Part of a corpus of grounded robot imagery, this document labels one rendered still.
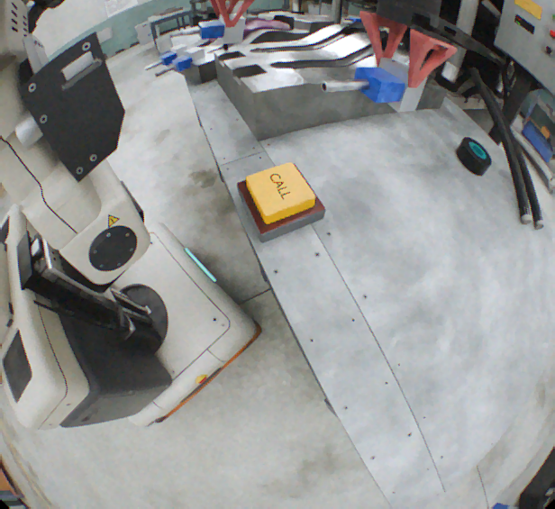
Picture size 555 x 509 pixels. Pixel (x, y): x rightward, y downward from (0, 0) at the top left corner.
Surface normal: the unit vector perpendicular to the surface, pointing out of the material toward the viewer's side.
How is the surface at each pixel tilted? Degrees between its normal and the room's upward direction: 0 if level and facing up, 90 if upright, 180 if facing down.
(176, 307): 0
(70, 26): 90
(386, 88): 90
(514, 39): 90
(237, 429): 0
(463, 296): 0
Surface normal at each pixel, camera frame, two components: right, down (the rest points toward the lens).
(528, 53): -0.91, 0.36
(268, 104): 0.41, 0.80
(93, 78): 0.73, 0.59
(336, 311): -0.01, -0.48
